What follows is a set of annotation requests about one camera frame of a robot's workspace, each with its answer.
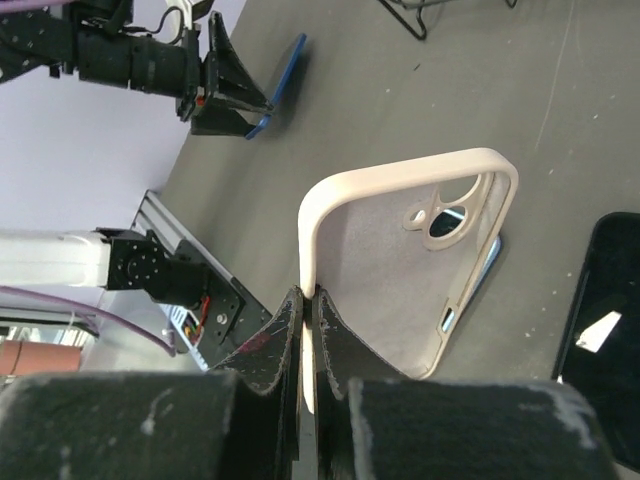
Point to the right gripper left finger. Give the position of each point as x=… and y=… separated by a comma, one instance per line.
x=240, y=420

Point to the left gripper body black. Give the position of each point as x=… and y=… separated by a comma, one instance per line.
x=142, y=63

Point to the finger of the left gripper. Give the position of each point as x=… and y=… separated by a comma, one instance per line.
x=223, y=121
x=229, y=83

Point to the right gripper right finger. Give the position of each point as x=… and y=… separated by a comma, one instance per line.
x=373, y=422

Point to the blue edged black phone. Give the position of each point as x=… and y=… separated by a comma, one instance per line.
x=278, y=83

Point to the beige phone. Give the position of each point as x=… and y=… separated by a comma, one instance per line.
x=363, y=236

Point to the light blue phone case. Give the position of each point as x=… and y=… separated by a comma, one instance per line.
x=494, y=253

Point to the black phone case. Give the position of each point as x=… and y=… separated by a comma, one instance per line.
x=599, y=351

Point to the purple edged black phone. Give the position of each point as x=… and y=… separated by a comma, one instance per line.
x=446, y=222

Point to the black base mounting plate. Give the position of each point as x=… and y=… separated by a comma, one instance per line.
x=233, y=316

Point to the aluminium rail right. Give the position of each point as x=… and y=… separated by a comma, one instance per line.
x=153, y=215

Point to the black wire dish basket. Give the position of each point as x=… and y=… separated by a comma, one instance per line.
x=418, y=18

